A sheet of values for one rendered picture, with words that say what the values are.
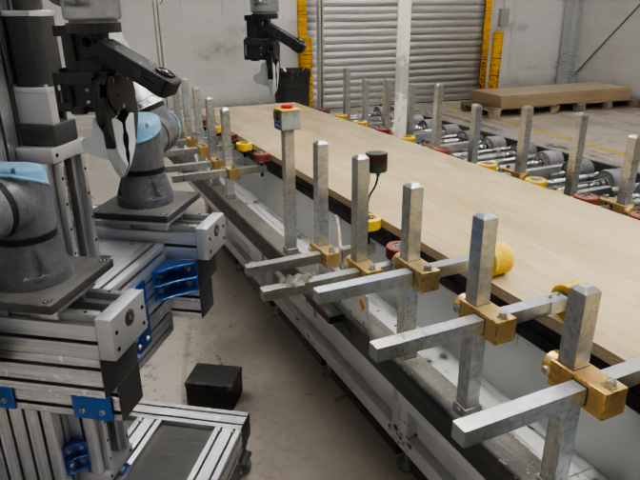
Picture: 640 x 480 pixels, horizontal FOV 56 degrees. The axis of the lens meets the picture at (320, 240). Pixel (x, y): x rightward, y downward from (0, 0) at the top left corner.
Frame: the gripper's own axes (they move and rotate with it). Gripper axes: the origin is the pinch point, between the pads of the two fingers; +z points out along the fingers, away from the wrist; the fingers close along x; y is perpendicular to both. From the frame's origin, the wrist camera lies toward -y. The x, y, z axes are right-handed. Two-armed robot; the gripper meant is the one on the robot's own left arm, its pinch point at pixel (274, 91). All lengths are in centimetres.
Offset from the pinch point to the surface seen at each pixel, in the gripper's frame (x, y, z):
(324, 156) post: -10.5, -11.7, 20.2
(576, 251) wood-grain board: 0, -84, 42
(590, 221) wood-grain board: -26, -93, 42
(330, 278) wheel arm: 20, -19, 46
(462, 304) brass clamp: 49, -51, 35
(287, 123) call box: -29.0, 4.1, 14.1
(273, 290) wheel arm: 29, -6, 46
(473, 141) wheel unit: -124, -62, 38
